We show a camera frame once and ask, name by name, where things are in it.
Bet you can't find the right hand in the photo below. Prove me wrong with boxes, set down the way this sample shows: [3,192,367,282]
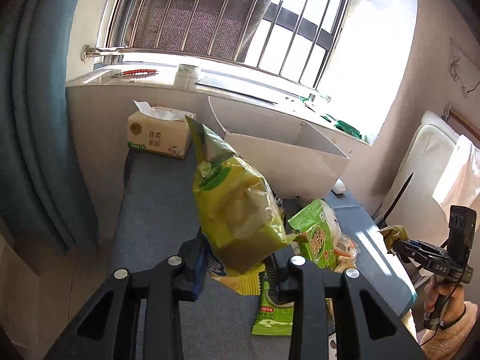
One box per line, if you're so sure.
[423,279,466,325]

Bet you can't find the green plastic mailer bag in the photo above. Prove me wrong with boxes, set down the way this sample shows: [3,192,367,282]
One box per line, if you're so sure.
[299,97,368,143]

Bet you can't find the large yellow-green snack bag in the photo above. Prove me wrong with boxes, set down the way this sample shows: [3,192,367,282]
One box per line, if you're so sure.
[186,117,295,277]

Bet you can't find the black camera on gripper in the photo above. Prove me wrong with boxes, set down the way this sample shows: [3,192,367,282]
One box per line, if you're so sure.
[447,205,477,267]

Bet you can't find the white towel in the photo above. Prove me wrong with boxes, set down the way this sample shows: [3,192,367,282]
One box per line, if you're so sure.
[432,135,480,219]

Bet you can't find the teal curtain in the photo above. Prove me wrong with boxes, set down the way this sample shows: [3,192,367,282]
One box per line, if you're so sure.
[1,0,98,252]

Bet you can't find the white tape roll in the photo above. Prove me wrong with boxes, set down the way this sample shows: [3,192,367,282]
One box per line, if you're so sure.
[174,63,202,86]

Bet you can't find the green seaweed snack bag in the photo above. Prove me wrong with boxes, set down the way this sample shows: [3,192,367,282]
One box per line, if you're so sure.
[288,199,337,271]

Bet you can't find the white orange snack bag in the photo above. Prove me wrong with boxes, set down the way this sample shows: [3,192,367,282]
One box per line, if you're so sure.
[334,233,360,273]

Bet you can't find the white remote control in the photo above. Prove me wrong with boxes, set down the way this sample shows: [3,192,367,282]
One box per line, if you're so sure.
[331,178,347,195]

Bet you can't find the steel window guard rail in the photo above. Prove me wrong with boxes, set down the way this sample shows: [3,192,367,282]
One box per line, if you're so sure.
[80,0,352,90]

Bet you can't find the green seaweed snack packet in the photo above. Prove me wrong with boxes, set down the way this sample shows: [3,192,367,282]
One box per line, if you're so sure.
[250,272,294,336]

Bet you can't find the tissue box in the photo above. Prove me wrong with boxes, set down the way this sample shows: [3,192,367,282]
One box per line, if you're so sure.
[127,101,196,159]

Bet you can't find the grey hanging cloth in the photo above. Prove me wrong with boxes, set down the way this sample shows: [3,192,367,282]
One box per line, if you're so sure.
[116,0,272,63]

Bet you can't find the yellow orange snack packet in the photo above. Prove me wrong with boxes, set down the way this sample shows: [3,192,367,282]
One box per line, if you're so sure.
[210,263,265,296]

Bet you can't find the white cardboard box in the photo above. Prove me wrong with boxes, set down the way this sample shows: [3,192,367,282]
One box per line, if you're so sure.
[202,97,350,199]

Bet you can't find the fluffy beige sleeve forearm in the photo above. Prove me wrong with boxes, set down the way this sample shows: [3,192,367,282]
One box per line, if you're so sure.
[421,301,479,359]

